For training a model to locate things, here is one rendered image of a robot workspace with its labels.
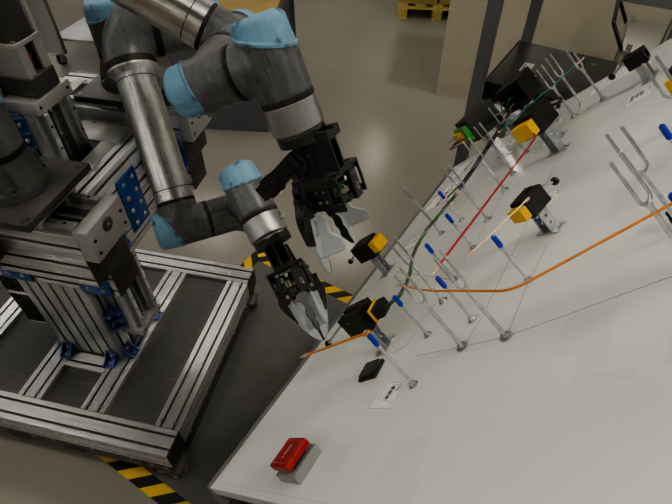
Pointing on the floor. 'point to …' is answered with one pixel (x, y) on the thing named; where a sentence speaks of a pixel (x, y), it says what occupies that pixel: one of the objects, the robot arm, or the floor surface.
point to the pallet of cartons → (423, 7)
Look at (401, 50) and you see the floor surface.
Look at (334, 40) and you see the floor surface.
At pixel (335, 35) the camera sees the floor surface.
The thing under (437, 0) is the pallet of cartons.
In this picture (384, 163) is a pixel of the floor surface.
